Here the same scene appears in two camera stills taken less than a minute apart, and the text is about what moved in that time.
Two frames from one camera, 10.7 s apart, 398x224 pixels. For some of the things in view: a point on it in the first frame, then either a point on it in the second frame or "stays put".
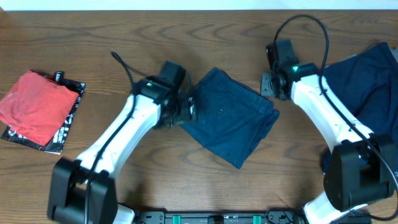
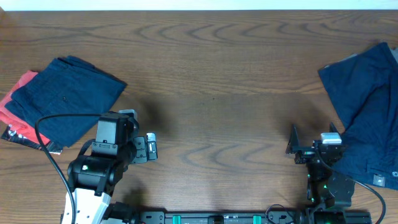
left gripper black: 188,112 -> 141,154
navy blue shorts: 232,119 -> 68,85
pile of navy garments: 365,85 stays put
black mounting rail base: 279,216 stays put
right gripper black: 265,89 -> 305,154
